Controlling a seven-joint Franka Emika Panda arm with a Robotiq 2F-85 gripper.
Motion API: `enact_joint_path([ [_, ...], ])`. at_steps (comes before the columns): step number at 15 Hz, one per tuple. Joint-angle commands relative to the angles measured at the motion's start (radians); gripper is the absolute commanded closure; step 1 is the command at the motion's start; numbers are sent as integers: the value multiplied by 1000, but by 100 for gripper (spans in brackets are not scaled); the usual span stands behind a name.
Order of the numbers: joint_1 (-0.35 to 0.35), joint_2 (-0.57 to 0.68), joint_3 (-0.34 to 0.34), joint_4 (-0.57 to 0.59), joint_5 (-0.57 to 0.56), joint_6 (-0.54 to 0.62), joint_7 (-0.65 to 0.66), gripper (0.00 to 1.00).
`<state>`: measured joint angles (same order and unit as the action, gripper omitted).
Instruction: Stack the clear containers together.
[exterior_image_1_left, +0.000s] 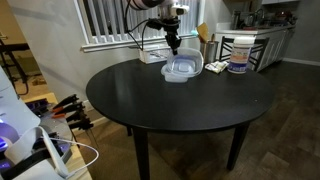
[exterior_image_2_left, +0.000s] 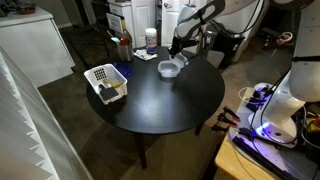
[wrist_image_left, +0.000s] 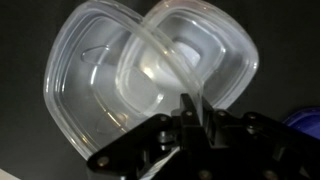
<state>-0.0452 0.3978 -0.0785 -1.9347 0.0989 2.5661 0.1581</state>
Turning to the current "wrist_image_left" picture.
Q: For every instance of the small clear plastic container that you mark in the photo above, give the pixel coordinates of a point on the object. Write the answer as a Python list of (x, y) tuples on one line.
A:
[(83, 93)]

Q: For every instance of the blue plastic lid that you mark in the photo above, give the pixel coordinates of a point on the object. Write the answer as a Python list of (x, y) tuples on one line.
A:
[(305, 120)]

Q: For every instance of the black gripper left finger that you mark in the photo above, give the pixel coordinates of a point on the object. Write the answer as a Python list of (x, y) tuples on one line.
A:
[(146, 143)]

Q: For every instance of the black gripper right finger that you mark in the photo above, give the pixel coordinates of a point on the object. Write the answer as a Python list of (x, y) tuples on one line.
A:
[(260, 143)]

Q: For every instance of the large clear plastic container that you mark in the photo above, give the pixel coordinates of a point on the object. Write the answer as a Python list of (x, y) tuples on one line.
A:
[(226, 56)]

